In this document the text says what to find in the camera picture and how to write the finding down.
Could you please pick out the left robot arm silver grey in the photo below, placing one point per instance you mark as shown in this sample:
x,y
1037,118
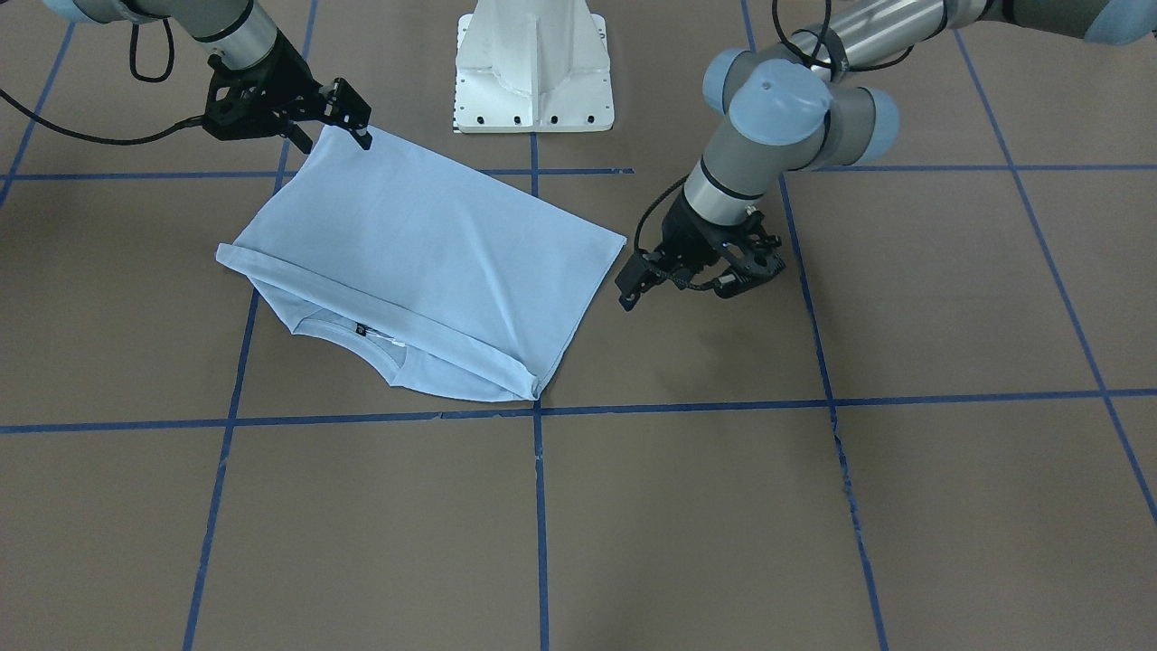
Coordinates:
x,y
785,109

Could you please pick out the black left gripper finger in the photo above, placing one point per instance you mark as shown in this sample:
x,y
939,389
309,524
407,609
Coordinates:
x,y
635,279

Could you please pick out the light blue t-shirt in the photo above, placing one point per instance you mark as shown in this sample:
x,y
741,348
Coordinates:
x,y
444,280

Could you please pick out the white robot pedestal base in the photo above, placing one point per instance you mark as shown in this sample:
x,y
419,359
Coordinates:
x,y
532,66

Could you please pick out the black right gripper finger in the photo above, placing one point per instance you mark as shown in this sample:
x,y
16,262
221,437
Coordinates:
x,y
346,109

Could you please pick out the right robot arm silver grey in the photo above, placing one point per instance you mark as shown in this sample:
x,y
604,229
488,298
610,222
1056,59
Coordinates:
x,y
241,31

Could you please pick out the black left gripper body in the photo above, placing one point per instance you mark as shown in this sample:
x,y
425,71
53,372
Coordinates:
x,y
689,237

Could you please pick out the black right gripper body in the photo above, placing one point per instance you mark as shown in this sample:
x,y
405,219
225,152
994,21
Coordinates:
x,y
287,80

